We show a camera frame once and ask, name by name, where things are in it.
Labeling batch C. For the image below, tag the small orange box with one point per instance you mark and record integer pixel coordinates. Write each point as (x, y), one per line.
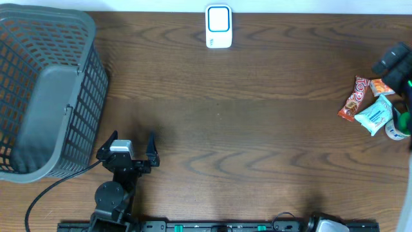
(379, 88)

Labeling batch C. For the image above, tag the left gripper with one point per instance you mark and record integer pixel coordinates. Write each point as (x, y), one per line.
(144, 167)

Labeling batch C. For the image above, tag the red chocolate bar wrapper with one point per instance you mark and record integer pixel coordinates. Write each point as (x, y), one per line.
(351, 106)

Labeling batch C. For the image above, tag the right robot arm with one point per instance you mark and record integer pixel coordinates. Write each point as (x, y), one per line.
(395, 69)

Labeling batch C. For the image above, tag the white barcode scanner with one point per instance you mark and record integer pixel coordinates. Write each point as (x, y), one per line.
(218, 26)

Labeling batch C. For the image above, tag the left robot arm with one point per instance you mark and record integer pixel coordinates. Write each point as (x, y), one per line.
(114, 199)

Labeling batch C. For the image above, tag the grey plastic basket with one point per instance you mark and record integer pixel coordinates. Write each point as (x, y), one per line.
(53, 89)

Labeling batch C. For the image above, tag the green lid jar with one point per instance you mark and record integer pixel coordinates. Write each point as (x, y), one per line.
(397, 128)

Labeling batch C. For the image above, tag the light blue wipes pack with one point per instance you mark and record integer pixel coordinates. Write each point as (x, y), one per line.
(376, 116)

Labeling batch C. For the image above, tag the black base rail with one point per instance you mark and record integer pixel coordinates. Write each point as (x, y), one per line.
(161, 226)

